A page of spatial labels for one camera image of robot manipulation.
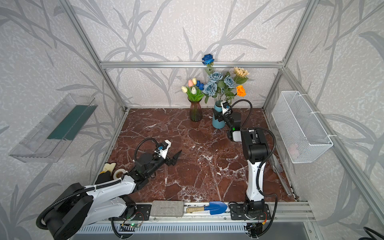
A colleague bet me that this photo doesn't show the clear plastic wall shelf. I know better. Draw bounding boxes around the clear plastic wall shelf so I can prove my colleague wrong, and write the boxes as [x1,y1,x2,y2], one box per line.
[9,94,98,163]

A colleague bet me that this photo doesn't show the teal ceramic vase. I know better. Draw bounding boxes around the teal ceramic vase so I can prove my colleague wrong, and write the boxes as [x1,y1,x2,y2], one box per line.
[212,105,226,129]

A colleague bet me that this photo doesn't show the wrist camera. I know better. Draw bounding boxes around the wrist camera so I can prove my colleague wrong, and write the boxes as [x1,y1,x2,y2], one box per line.
[221,101,231,116]
[155,140,172,160]

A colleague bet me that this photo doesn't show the blue garden trowel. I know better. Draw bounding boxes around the blue garden trowel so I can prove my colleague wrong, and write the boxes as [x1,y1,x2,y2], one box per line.
[187,201,228,215]

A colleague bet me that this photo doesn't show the blue rose stem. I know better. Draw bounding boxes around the blue rose stem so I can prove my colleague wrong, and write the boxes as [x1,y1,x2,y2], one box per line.
[202,54,215,75]

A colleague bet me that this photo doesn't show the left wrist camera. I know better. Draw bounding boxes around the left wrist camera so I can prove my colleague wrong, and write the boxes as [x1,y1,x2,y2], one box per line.
[155,140,172,160]

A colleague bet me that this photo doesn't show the red glass vase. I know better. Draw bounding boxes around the red glass vase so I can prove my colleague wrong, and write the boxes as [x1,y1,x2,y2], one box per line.
[189,102,203,122]

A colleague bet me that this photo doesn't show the small circuit board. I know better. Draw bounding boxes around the small circuit board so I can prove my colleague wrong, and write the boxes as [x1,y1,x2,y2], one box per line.
[120,223,143,231]

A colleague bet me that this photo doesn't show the white tape roll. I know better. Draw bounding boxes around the white tape roll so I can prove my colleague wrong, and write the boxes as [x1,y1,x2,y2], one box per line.
[113,169,127,180]

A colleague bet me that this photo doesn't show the cream sunflower stem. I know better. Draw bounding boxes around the cream sunflower stem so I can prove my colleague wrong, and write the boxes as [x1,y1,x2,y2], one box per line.
[234,67,250,85]

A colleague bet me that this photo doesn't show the white wire basket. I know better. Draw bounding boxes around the white wire basket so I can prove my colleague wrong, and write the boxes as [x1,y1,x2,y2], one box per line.
[272,91,334,164]

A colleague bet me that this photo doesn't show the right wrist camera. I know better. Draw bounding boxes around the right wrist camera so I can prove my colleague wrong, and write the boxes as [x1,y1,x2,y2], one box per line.
[221,101,231,116]

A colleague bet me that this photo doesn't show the teal hydrangea bouquet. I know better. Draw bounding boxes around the teal hydrangea bouquet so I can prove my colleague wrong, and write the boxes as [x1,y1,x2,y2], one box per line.
[202,72,237,107]

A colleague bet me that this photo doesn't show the black work glove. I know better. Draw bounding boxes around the black work glove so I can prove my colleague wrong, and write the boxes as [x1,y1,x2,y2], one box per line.
[95,163,116,185]

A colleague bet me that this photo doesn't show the orange daisy stem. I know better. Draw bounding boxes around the orange daisy stem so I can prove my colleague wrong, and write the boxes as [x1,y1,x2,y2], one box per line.
[236,85,246,97]

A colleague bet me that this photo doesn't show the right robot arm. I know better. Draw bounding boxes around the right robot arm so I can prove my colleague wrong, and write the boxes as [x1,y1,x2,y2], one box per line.
[215,112,276,225]

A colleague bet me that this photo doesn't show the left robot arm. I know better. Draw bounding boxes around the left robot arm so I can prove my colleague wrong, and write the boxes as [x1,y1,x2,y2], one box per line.
[36,138,182,240]

